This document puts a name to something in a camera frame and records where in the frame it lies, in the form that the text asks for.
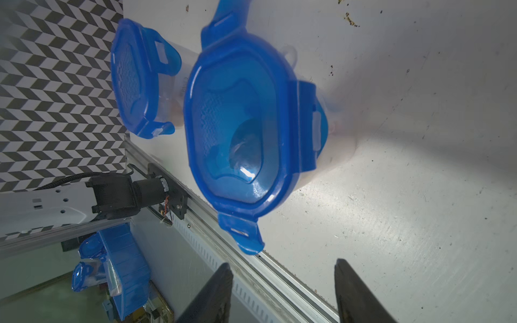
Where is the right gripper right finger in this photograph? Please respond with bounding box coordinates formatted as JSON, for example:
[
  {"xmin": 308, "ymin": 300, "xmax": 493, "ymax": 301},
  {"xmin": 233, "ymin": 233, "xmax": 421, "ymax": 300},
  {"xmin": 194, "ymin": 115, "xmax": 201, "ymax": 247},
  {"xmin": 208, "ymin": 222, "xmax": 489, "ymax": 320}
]
[{"xmin": 334, "ymin": 258, "xmax": 396, "ymax": 323}]

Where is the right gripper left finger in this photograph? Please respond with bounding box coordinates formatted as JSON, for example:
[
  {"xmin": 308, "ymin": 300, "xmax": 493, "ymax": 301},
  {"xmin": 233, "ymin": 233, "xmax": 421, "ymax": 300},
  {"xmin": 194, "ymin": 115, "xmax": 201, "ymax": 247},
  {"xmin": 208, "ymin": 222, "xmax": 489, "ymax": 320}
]
[{"xmin": 176, "ymin": 262, "xmax": 234, "ymax": 323}]

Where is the clear cup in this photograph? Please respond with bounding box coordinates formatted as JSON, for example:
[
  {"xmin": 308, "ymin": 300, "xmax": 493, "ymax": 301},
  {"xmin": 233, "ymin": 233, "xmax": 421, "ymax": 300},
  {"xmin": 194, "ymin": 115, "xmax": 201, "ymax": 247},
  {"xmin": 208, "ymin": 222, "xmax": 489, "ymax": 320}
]
[
  {"xmin": 278, "ymin": 44, "xmax": 360, "ymax": 192},
  {"xmin": 156, "ymin": 43, "xmax": 198, "ymax": 128}
]

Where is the blue lid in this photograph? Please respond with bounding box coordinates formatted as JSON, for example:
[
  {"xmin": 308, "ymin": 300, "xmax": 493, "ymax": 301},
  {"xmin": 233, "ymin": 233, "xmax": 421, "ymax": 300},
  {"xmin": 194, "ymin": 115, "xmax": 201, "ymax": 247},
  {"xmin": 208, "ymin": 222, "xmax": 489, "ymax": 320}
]
[
  {"xmin": 110, "ymin": 18, "xmax": 183, "ymax": 139},
  {"xmin": 184, "ymin": 1, "xmax": 320, "ymax": 255}
]

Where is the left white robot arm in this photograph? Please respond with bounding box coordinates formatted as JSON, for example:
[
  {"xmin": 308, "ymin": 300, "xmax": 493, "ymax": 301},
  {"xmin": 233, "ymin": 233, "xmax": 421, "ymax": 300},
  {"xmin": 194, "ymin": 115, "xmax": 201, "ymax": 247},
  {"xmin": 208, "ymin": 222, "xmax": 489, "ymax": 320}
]
[{"xmin": 1, "ymin": 174, "xmax": 170, "ymax": 236}]

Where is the blue crate below table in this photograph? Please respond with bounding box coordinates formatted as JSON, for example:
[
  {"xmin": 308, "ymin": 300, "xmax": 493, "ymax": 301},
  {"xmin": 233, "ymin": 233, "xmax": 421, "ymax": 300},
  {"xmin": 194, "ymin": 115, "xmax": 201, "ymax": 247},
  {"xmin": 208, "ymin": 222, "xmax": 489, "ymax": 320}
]
[{"xmin": 71, "ymin": 223, "xmax": 152, "ymax": 322}]

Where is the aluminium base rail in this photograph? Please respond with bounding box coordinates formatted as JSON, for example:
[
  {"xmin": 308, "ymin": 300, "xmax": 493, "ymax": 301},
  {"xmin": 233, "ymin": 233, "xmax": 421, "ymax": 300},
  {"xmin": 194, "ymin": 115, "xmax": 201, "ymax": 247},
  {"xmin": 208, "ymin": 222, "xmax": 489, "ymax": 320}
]
[{"xmin": 123, "ymin": 136, "xmax": 340, "ymax": 323}]

